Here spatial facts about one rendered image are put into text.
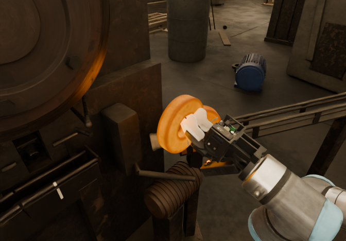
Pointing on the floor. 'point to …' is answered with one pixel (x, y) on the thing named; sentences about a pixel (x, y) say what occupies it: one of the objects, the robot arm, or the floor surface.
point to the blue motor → (251, 72)
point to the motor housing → (170, 201)
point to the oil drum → (188, 24)
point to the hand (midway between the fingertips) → (182, 118)
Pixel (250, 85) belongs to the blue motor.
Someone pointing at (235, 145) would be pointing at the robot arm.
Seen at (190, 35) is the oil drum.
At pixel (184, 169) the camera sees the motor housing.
